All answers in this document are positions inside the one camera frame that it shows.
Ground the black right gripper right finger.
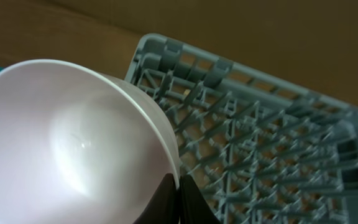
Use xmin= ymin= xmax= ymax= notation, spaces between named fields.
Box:
xmin=180 ymin=175 xmax=220 ymax=224

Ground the pink bowl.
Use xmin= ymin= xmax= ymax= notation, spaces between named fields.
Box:
xmin=0 ymin=59 xmax=179 ymax=223

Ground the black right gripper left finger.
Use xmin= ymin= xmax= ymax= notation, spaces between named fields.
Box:
xmin=134 ymin=174 xmax=178 ymax=224

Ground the grey dishwasher rack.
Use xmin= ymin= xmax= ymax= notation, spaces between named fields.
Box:
xmin=125 ymin=34 xmax=358 ymax=223

